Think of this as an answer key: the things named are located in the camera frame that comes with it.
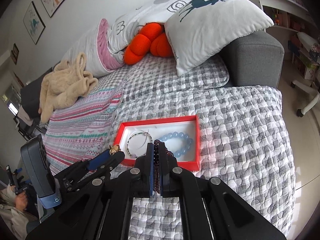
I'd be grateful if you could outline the dark red garnet bead bracelet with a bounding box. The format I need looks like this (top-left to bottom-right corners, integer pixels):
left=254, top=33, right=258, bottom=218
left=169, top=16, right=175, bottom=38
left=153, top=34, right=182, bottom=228
left=153, top=139, right=176, bottom=194

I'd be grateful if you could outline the gold clover earring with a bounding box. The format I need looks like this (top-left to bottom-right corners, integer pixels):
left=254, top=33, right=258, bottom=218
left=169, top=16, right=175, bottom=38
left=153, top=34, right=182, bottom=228
left=109, top=144, right=121, bottom=155

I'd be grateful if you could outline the thin green bead bracelet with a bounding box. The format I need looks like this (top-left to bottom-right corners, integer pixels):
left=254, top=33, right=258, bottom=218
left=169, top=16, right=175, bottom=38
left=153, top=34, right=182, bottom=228
left=126, top=130, right=153, bottom=158

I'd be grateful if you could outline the light blue bead bracelet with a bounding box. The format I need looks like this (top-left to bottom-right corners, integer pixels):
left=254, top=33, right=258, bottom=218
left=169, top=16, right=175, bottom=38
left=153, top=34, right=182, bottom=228
left=157, top=132, right=194, bottom=158

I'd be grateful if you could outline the operator left hand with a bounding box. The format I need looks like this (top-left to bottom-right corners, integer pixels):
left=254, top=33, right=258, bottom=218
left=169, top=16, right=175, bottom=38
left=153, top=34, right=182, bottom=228
left=15, top=191, right=28, bottom=212

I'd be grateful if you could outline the striped patterned bedsheet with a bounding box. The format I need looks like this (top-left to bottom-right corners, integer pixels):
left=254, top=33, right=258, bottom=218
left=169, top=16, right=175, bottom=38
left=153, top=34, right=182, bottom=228
left=42, top=86, right=123, bottom=175

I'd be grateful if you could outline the red Ace cardboard box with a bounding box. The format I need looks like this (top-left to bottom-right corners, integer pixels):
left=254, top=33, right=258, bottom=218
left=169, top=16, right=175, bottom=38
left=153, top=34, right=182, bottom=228
left=114, top=115, right=200, bottom=171

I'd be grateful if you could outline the beige fleece blanket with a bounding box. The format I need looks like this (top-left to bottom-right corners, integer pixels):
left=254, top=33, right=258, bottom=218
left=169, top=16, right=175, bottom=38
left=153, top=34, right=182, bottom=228
left=39, top=53, right=98, bottom=124

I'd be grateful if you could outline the grey checked quilt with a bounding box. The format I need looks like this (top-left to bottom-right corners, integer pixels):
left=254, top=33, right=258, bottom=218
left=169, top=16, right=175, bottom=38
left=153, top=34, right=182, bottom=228
left=98, top=56, right=296, bottom=235

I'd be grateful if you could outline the white pink-trimmed pillow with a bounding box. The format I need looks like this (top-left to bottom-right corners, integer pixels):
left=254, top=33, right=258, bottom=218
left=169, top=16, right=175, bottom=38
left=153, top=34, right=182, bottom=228
left=62, top=0, right=191, bottom=77

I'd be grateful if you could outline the framed whale picture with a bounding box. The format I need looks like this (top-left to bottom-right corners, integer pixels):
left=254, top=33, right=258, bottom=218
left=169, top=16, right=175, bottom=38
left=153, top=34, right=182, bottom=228
left=23, top=1, right=46, bottom=44

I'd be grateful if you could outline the orange knot cushion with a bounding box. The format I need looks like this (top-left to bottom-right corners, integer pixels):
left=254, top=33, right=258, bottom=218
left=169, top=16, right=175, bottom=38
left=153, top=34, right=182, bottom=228
left=124, top=23, right=174, bottom=65

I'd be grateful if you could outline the white deer print pillow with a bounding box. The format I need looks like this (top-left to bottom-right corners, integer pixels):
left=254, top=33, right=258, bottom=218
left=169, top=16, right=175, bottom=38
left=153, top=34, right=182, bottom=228
left=164, top=0, right=274, bottom=76

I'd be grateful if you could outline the white office chair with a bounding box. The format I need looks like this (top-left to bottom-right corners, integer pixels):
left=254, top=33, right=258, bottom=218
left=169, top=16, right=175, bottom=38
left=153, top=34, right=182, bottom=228
left=288, top=32, right=319, bottom=118

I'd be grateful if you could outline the white bookshelf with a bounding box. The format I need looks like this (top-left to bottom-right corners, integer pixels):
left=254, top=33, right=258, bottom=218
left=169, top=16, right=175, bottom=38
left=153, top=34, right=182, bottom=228
left=235, top=0, right=320, bottom=81

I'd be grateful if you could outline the small dark wall frame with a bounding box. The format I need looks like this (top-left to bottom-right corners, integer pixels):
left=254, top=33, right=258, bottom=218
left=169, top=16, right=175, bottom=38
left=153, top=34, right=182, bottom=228
left=10, top=44, right=19, bottom=64

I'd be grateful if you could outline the grey upholstered bed frame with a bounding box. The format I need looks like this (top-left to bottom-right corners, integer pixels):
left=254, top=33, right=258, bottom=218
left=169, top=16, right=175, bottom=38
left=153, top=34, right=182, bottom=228
left=218, top=31, right=285, bottom=88

